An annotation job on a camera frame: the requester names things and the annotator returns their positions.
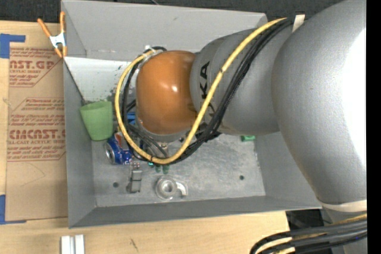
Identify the blue drink can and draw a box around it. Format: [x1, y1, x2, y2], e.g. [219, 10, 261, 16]
[104, 131, 134, 165]

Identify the brown cardboard board red print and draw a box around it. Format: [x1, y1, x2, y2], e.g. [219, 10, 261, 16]
[0, 20, 69, 224]

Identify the grey metal bin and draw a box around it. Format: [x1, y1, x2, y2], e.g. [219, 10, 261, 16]
[60, 0, 323, 229]

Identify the green plastic cup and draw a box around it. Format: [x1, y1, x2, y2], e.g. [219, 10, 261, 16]
[79, 101, 114, 142]

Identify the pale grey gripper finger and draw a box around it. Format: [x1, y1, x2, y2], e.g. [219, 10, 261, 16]
[126, 161, 136, 194]
[134, 161, 143, 193]

